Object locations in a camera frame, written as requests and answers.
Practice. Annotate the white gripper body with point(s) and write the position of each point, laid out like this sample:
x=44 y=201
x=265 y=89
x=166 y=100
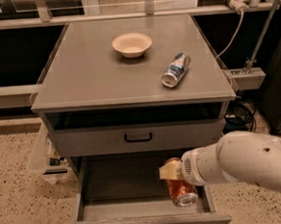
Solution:
x=190 y=168

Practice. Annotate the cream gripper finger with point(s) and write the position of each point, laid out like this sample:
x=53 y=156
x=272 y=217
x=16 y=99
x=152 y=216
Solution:
x=170 y=171

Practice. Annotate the red coke can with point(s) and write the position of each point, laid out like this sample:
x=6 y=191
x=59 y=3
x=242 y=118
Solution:
x=181 y=193

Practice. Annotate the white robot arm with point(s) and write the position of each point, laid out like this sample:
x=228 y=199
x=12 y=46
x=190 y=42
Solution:
x=237 y=157

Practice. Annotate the open grey middle drawer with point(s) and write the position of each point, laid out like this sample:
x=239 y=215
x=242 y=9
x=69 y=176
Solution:
x=127 y=189

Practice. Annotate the grey drawer cabinet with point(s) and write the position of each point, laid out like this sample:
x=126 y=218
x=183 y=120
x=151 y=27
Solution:
x=90 y=85

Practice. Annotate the blue pepsi can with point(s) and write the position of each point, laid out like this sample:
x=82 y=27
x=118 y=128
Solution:
x=176 y=70

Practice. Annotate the closed grey top drawer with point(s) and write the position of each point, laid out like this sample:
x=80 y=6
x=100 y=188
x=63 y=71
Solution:
x=110 y=140

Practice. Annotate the clear plastic storage bin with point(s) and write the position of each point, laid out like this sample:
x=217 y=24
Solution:
x=46 y=162

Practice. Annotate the white bowl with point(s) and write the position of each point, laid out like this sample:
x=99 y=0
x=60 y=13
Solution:
x=132 y=45

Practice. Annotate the metal support rod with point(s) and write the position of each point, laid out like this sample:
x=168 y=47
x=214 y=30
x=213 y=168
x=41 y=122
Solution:
x=263 y=28

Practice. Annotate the black drawer handle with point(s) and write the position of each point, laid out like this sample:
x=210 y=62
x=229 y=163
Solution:
x=138 y=138

